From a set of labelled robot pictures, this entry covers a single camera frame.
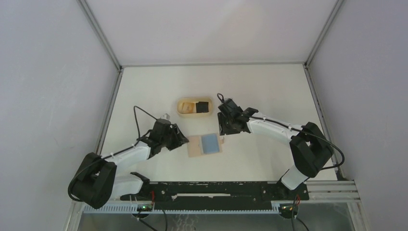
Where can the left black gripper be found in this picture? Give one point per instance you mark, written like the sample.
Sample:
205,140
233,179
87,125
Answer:
179,139

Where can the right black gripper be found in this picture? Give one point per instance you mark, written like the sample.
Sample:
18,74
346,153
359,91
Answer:
223,130

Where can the beige card holder wallet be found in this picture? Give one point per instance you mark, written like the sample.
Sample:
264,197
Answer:
201,145

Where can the gold VIP card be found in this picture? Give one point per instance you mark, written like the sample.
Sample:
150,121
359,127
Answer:
188,108

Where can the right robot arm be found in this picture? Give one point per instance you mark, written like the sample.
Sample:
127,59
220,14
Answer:
309,147

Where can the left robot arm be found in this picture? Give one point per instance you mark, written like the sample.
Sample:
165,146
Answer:
103,178

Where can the black card in tray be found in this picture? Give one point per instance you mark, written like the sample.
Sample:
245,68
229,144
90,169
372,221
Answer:
202,107

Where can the wooden oval tray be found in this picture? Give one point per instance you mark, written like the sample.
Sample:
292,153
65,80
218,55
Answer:
195,100

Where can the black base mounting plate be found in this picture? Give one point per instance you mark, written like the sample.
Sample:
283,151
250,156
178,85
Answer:
216,195

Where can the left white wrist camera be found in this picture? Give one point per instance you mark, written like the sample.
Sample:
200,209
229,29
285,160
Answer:
165,117

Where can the white cable duct strip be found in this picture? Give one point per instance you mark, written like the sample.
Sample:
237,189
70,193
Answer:
116,208

